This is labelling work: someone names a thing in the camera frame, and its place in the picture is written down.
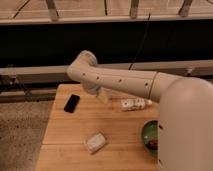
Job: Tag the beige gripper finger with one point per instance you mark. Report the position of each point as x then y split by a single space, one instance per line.
103 96

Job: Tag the black eraser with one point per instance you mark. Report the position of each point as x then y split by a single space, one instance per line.
71 103

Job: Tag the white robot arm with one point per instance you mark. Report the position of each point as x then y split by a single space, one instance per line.
185 120

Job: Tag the white sponge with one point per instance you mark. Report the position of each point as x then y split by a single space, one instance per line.
95 143

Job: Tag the green plate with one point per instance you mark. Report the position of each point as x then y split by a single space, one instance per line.
149 132

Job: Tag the brown sausage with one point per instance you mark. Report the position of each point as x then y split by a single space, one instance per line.
153 144

